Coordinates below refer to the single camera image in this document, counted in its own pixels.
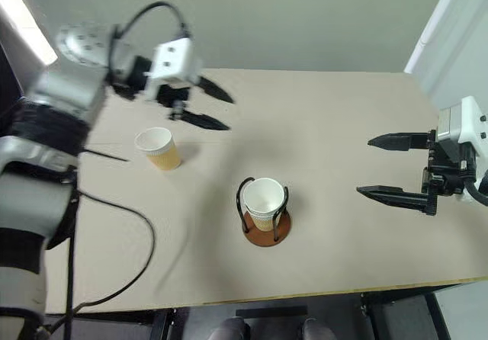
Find dark rounded shape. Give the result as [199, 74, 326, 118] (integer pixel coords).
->
[210, 316, 252, 340]
[300, 316, 329, 340]

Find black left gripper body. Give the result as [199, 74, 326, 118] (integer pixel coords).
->
[157, 83, 191, 123]

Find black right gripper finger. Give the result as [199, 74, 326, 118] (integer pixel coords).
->
[367, 130, 431, 152]
[355, 184, 438, 217]

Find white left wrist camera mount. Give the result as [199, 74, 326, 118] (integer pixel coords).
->
[146, 37, 204, 101]

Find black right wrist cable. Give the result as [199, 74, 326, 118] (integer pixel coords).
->
[465, 172, 488, 207]

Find black table frame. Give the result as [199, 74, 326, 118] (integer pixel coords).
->
[45, 278, 453, 340]

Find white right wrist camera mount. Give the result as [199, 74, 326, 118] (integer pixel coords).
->
[436, 95, 488, 155]

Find black cable tie tail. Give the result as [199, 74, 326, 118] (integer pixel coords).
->
[80, 147, 131, 163]

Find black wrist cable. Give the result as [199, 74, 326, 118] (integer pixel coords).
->
[465, 172, 488, 207]
[108, 1, 194, 86]

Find straight black hanging cable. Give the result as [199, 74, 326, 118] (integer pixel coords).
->
[63, 166, 79, 340]

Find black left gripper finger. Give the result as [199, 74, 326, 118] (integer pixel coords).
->
[197, 75, 236, 104]
[179, 110, 232, 132]

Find black wire cup holder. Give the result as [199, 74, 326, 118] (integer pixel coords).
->
[236, 176, 293, 249]

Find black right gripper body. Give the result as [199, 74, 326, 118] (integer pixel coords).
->
[420, 127, 478, 197]

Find brown ribbed paper cup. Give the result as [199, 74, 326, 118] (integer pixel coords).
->
[133, 127, 182, 172]
[242, 177, 287, 233]

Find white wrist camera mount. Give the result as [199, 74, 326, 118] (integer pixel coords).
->
[436, 95, 488, 155]
[146, 37, 204, 101]

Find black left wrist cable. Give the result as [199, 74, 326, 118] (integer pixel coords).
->
[108, 1, 194, 86]

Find thin black looping cable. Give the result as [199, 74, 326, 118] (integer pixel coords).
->
[48, 189, 156, 332]

